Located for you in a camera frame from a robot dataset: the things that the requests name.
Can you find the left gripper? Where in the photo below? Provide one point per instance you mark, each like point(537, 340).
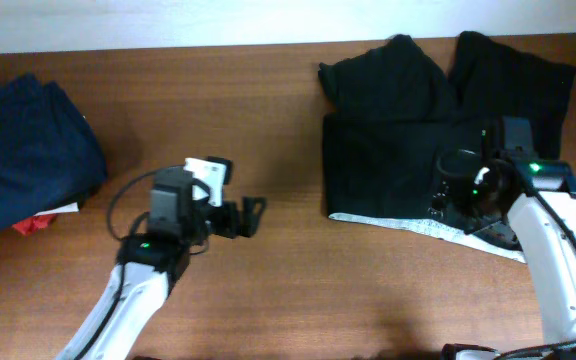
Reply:
point(226, 225)

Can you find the white paper tag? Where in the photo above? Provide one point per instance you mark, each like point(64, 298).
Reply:
point(69, 208)

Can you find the black shorts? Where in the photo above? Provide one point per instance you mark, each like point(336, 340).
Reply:
point(396, 110)

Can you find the red cloth piece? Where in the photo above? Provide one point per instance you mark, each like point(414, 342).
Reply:
point(35, 223)

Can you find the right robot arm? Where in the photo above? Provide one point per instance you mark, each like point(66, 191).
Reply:
point(536, 199)

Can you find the navy blue folded garment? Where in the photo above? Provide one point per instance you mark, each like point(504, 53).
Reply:
point(49, 154)

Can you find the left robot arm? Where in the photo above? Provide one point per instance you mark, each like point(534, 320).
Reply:
point(186, 209)

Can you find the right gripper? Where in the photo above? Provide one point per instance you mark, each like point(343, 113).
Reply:
point(453, 198)

